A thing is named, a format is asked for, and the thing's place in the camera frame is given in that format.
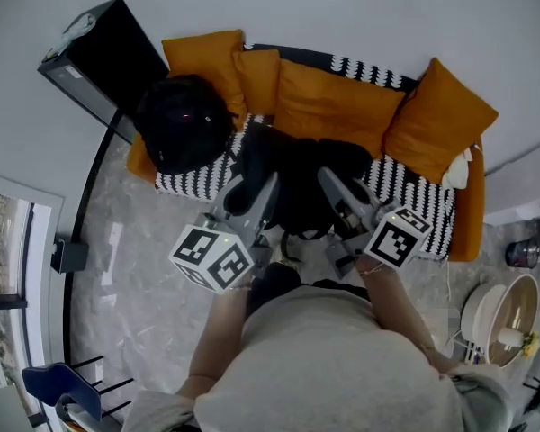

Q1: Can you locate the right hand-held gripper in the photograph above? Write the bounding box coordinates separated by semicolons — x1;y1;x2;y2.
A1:
317;166;432;281

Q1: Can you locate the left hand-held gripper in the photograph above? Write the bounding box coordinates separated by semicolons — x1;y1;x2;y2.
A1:
168;171;281;294

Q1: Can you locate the black garment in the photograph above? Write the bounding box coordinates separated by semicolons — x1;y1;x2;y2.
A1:
228;121;374;263

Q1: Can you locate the orange sofa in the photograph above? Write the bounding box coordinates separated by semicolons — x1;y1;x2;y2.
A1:
125;42;485;264

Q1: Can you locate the person's left forearm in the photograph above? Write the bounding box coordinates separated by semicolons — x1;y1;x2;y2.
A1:
175;285;253;400

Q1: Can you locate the person's right forearm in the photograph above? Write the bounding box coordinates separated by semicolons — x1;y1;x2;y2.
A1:
357;258;460;373

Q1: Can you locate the black backpack with red mark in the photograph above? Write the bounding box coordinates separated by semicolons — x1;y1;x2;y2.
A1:
133;74;238;176

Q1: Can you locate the black and white patterned blanket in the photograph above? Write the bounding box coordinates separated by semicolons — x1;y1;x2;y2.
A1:
155;43;456;263

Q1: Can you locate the wide orange cushion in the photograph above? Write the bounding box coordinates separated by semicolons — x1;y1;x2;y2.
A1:
274;58;407;160

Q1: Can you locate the white plush toy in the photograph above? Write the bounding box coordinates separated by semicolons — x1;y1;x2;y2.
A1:
441;148;473;189

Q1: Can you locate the square orange cushion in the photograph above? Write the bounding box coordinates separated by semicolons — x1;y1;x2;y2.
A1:
382;57;500;186

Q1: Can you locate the small orange cushion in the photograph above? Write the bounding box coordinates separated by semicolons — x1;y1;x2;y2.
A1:
232;49;283;117

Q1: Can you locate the large orange cushion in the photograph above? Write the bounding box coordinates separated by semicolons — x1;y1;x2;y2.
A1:
161;29;248;132

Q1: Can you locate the person's grey shirt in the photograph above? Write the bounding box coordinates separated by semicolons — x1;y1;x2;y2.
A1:
130;283;514;432

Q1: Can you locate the dark round bin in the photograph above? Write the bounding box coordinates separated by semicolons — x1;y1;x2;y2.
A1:
505;237;540;269

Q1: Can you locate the round white side table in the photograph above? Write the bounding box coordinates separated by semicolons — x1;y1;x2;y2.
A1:
459;273;540;368

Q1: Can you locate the black cabinet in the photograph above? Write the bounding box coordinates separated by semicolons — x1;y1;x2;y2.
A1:
37;0;170;146

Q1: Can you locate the white vase with yellow flowers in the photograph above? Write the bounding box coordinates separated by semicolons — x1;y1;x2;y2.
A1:
497;326;540;359

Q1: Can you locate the white crumpled cloth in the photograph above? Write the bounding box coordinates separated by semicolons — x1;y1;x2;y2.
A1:
49;13;96;60

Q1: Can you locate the window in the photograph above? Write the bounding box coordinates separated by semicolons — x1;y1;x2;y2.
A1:
0;186;35;391

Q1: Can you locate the blue chair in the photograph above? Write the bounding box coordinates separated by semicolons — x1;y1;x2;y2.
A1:
21;355;134;422

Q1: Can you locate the black wall box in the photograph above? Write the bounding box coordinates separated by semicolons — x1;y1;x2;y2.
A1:
49;236;90;275

